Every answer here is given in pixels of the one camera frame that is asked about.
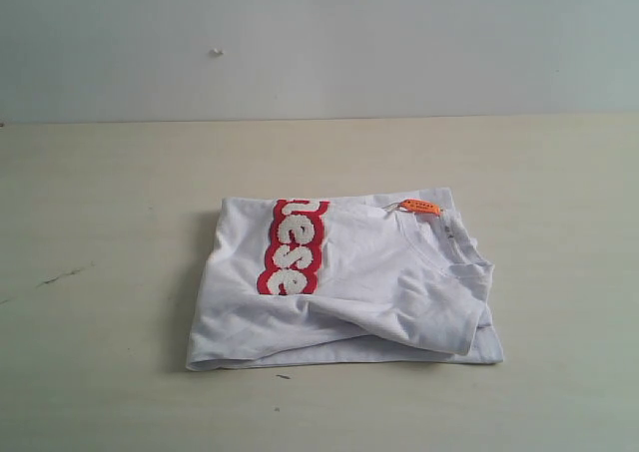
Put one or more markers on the orange clothing tag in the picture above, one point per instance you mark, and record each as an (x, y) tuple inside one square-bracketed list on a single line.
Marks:
[(421, 207)]

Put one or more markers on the white t-shirt red lettering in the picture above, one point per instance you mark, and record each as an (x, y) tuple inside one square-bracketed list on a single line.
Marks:
[(342, 280)]

